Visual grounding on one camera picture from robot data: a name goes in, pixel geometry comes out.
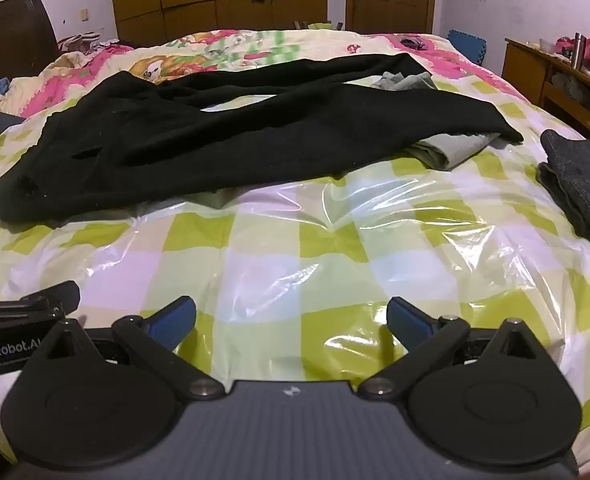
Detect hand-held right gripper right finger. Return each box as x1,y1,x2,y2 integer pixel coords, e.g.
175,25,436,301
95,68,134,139
357,296,562,401

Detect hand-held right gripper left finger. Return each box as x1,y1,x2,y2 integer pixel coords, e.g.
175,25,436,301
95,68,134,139
25,296,226,401

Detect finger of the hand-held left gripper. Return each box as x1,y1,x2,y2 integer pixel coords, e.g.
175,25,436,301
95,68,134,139
19,280,82,312

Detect black pants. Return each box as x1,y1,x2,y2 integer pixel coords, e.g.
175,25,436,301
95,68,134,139
0,53,524,225

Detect folded dark grey pants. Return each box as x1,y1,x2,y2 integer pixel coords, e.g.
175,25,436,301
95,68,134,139
536,130,590,247

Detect green checkered plastic sheet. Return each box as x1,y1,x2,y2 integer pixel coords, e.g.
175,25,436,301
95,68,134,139
0,35,590,472

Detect khaki grey garment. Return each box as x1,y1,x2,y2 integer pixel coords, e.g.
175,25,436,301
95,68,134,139
200,71,502,209

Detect striped cloth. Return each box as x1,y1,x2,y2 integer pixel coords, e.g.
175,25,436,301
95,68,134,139
58,31,119,54

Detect dark brown headboard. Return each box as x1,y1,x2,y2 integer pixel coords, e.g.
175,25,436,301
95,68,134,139
0,0,59,91

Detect wooden desk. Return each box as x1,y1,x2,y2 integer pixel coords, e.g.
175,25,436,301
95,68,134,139
502,37,590,148

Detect blue foam mat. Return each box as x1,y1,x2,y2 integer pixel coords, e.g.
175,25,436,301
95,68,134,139
447,30,487,66

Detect cartoon printed quilt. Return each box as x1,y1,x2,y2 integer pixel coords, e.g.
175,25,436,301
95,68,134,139
0,27,503,121

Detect steel thermos bottle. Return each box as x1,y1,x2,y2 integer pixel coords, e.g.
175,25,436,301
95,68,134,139
570,32,588,69

